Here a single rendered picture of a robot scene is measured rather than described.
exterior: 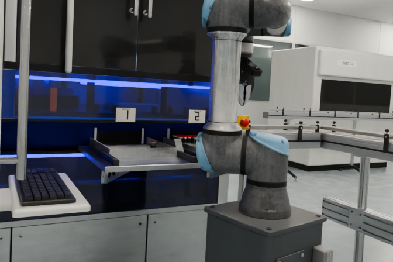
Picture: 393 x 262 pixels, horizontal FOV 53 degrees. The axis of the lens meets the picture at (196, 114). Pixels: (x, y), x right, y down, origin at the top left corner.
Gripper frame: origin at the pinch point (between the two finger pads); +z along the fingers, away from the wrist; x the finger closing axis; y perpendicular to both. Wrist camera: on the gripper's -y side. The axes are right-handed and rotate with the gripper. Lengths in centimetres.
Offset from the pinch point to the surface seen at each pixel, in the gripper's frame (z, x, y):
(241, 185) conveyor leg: 46, -30, 43
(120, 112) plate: 7, 43, 27
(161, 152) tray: 20.0, 34.2, 1.6
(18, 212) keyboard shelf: 30, 84, -27
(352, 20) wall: -177, -587, 489
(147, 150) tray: 19.0, 39.8, 1.6
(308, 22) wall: -156, -464, 488
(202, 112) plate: 5.8, 4.6, 27.5
